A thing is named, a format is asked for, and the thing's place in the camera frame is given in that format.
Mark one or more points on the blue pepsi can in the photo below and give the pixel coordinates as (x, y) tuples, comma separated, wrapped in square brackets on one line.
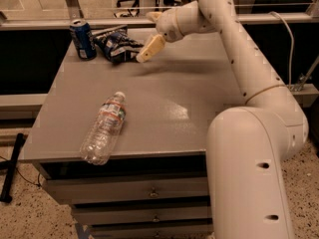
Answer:
[(83, 39)]

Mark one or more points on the grey metal railing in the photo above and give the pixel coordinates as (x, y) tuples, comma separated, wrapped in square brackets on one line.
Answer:
[(143, 22)]

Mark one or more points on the middle grey drawer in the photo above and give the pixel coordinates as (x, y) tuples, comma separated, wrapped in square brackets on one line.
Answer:
[(100, 217)]

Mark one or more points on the grey drawer cabinet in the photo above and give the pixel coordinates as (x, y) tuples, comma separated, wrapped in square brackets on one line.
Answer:
[(171, 101)]

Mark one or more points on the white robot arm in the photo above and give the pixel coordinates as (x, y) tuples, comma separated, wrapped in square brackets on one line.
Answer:
[(245, 145)]

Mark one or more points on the blue chip bag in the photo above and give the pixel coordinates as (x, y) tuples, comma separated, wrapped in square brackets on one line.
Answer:
[(116, 44)]

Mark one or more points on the clear plastic water bottle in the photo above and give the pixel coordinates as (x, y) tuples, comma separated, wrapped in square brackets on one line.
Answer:
[(101, 138)]

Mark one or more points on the black floor stand leg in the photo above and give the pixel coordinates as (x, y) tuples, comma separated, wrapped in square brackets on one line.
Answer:
[(10, 167)]

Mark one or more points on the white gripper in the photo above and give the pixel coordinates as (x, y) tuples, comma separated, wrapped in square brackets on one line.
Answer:
[(167, 25)]

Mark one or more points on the bottom grey drawer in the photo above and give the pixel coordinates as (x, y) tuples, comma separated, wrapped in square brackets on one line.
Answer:
[(166, 232)]

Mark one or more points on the top grey drawer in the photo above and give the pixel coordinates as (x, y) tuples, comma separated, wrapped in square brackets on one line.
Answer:
[(101, 190)]

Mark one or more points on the grey drawer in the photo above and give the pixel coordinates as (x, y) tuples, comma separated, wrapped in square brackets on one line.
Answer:
[(166, 232), (100, 217), (101, 190)]

